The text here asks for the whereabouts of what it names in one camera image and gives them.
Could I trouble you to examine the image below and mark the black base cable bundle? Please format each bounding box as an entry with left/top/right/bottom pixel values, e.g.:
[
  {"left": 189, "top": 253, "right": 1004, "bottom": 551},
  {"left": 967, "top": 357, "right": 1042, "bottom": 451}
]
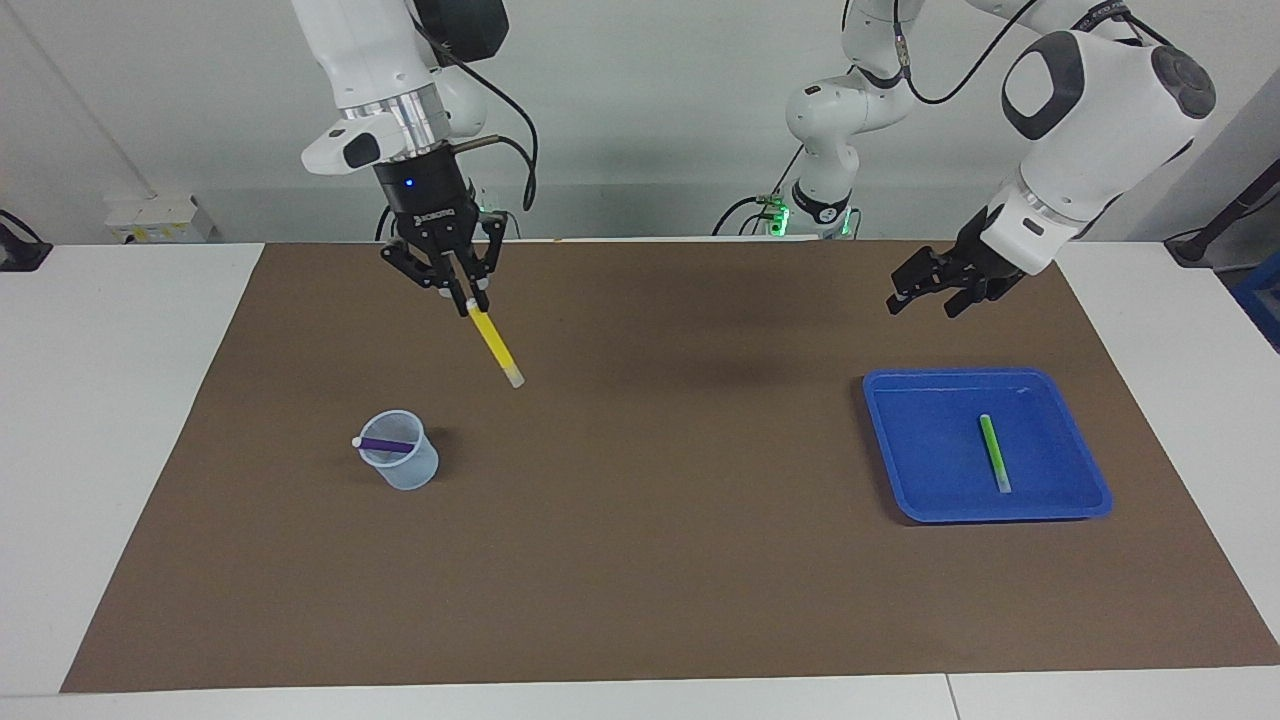
[{"left": 712, "top": 145, "right": 807, "bottom": 239}]

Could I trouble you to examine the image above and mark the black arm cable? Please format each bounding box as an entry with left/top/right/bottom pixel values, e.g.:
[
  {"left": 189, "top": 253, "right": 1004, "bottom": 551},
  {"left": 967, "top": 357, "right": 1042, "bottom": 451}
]
[
  {"left": 843, "top": 0, "right": 1161, "bottom": 107},
  {"left": 376, "top": 15, "right": 542, "bottom": 243}
]

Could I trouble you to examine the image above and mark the green pen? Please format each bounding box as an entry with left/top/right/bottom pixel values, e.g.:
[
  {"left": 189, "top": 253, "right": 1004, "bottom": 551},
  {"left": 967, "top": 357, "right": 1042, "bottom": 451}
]
[{"left": 978, "top": 413, "right": 1013, "bottom": 495}]

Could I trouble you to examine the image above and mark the clear plastic cup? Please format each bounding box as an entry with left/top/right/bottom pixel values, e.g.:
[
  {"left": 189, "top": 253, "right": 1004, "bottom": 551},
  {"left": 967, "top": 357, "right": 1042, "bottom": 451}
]
[{"left": 358, "top": 410, "right": 440, "bottom": 492}]

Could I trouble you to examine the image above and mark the black pole stand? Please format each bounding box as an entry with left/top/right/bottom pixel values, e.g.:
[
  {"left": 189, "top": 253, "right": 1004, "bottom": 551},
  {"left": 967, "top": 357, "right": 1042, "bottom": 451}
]
[{"left": 1165, "top": 158, "right": 1280, "bottom": 269}]

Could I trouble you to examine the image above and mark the white power strip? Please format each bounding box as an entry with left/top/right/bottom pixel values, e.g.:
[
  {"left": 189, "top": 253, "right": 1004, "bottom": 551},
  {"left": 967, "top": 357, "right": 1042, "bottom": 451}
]
[{"left": 104, "top": 195, "right": 216, "bottom": 245}]

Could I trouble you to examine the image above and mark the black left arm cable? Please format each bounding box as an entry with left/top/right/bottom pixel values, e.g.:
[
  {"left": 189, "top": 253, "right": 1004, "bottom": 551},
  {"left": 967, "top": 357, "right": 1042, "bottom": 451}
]
[{"left": 843, "top": 0, "right": 1161, "bottom": 107}]

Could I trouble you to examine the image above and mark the blue plastic tray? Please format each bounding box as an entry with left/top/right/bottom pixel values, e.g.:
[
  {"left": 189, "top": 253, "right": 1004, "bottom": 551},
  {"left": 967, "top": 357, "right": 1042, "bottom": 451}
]
[{"left": 862, "top": 366, "right": 1114, "bottom": 525}]

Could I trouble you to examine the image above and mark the brown table mat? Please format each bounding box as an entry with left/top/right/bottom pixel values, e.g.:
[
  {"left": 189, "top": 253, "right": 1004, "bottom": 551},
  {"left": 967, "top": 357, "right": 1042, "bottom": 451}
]
[{"left": 60, "top": 238, "right": 1280, "bottom": 694}]

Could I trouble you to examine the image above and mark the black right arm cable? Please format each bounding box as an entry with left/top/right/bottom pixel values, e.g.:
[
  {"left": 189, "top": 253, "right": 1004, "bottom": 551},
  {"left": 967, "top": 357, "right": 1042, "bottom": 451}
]
[{"left": 376, "top": 15, "right": 542, "bottom": 243}]

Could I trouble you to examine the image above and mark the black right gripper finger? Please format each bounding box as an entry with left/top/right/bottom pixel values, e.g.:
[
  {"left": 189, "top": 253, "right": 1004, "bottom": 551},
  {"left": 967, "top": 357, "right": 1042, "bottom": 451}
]
[
  {"left": 464, "top": 214, "right": 507, "bottom": 315},
  {"left": 379, "top": 238, "right": 469, "bottom": 319}
]

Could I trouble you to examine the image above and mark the yellow pen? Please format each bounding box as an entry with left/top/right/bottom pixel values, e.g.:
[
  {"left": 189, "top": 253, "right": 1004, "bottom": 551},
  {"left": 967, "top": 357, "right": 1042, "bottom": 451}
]
[{"left": 466, "top": 298, "right": 527, "bottom": 390}]

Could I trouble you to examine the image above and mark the blue crate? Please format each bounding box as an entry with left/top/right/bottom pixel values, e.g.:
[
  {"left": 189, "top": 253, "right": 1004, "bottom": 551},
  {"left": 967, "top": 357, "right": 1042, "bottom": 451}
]
[{"left": 1228, "top": 250, "right": 1280, "bottom": 353}]

